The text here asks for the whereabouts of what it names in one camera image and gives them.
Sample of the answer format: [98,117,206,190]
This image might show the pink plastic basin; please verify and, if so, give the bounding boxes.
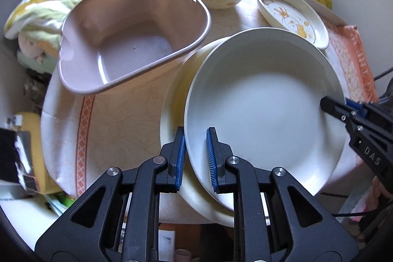
[58,0,212,96]

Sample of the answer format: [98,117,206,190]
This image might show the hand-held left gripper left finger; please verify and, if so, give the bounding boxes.
[34,126,187,262]

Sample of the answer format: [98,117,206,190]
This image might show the thick black cable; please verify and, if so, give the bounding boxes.
[372,66,393,82]

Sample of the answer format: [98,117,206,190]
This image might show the stack of papers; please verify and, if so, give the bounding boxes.
[0,182,76,218]

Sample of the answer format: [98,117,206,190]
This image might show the large white plate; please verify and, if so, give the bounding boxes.
[183,28,347,211]

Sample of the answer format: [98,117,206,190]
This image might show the orange patchwork cloth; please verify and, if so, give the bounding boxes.
[322,18,379,103]

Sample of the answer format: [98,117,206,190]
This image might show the shiny black packet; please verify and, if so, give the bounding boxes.
[0,115,38,189]

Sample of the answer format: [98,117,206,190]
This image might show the light blue cloth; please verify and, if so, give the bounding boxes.
[340,179,383,223]

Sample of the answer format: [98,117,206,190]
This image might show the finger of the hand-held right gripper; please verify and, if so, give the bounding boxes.
[320,96,349,129]
[344,98,369,120]

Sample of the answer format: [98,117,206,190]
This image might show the white tablecloth with orange band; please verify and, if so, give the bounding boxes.
[41,0,373,224]

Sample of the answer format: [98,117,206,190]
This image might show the yellow container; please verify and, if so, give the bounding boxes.
[18,112,62,193]

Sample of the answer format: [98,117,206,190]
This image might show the large cream plate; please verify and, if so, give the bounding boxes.
[160,36,235,227]

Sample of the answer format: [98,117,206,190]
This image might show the oval cartoon printed plate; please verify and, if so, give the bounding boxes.
[254,0,330,50]

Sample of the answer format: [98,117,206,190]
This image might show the folded pastel cloths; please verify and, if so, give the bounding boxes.
[17,33,63,74]

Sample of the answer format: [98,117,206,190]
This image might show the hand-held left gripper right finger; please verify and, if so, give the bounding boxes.
[206,127,360,262]

